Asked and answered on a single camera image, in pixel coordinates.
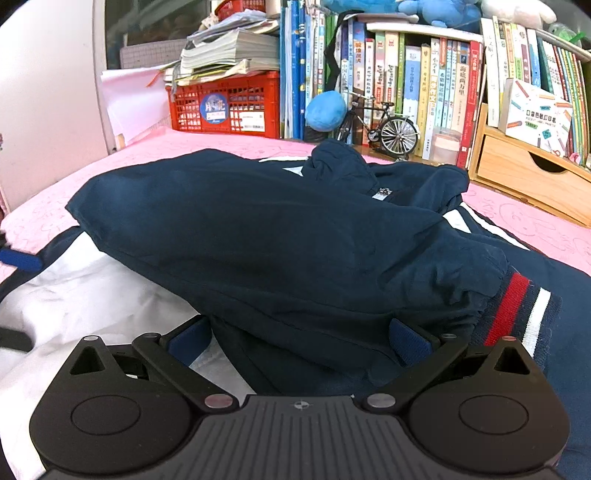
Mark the blue plush ball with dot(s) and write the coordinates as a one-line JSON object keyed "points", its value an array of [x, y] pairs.
{"points": [[325, 110]]}

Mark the pink plastic cup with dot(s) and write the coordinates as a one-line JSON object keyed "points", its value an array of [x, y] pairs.
{"points": [[445, 147]]}

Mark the small red basket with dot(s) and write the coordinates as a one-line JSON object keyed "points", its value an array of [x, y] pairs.
{"points": [[240, 8]]}

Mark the blue plush toy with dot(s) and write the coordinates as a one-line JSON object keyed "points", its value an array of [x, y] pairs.
{"points": [[415, 11]]}

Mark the red plastic crate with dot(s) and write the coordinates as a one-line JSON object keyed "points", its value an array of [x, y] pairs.
{"points": [[184, 115]]}

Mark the wooden drawer box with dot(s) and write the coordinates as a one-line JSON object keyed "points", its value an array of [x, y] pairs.
{"points": [[508, 166]]}

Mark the grey grid board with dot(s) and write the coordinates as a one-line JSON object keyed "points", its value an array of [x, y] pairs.
{"points": [[152, 55]]}

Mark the navy jacket with white lining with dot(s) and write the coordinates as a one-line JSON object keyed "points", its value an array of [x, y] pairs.
{"points": [[277, 240]]}

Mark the black model bicycle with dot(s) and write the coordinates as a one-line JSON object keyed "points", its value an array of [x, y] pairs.
{"points": [[397, 136]]}

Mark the row of shelved books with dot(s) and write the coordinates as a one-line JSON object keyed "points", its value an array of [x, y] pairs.
{"points": [[415, 83]]}

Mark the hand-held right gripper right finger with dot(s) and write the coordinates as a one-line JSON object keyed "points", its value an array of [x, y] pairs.
{"points": [[408, 344]]}

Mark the dark glass window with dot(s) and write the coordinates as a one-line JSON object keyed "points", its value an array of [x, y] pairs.
{"points": [[152, 21]]}

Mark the stack of books and papers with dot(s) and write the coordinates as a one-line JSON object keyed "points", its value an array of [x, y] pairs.
{"points": [[231, 46]]}

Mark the white plush toy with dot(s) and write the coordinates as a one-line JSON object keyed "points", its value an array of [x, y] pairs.
{"points": [[517, 11]]}

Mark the white paper sheet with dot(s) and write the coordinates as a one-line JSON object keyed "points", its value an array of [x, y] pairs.
{"points": [[129, 101]]}

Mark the white colourful printed box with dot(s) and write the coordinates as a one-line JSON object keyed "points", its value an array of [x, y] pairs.
{"points": [[531, 110]]}

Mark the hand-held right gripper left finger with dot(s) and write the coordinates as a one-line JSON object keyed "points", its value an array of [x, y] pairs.
{"points": [[189, 342]]}

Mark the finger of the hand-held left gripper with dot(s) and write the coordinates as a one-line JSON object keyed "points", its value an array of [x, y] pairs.
{"points": [[21, 261], [14, 339]]}

